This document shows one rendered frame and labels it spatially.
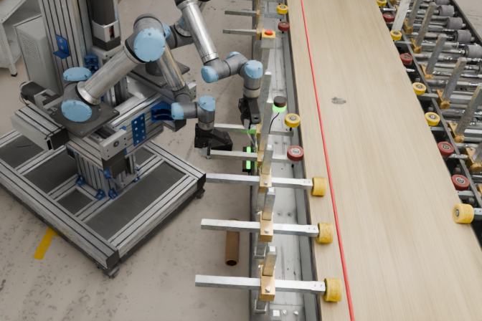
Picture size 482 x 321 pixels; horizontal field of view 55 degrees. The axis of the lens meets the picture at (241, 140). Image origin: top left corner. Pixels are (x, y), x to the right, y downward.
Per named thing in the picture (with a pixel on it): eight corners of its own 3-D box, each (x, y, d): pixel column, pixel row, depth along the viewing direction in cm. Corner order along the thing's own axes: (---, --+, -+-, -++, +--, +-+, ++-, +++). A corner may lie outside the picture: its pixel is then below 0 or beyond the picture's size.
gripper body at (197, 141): (195, 138, 226) (196, 119, 218) (213, 140, 227) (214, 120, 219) (194, 149, 221) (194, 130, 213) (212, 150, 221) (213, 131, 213)
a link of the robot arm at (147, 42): (80, 107, 204) (169, 29, 187) (78, 130, 194) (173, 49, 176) (57, 92, 197) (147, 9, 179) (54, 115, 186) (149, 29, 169)
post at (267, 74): (254, 143, 260) (265, 72, 227) (254, 140, 262) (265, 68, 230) (261, 144, 260) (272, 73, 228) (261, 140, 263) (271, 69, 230)
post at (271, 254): (254, 319, 190) (267, 253, 157) (254, 312, 192) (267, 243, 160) (262, 320, 190) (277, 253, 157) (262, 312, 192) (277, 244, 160)
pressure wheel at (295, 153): (285, 172, 230) (287, 155, 222) (284, 160, 235) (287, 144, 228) (300, 173, 230) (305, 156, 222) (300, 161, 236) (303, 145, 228)
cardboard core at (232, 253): (225, 259, 274) (227, 218, 296) (224, 266, 279) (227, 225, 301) (238, 259, 274) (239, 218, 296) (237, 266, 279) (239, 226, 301)
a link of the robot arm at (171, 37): (143, 49, 239) (141, 26, 229) (166, 42, 245) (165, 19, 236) (154, 60, 232) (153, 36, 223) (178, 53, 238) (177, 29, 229)
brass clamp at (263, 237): (257, 241, 183) (259, 233, 180) (257, 214, 193) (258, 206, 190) (272, 242, 183) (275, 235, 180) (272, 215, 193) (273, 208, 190)
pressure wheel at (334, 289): (328, 284, 163) (323, 274, 171) (325, 305, 165) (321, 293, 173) (345, 285, 163) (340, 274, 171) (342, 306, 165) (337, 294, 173)
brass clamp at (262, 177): (257, 193, 202) (258, 185, 198) (257, 170, 211) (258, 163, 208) (271, 194, 202) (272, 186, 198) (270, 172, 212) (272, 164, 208)
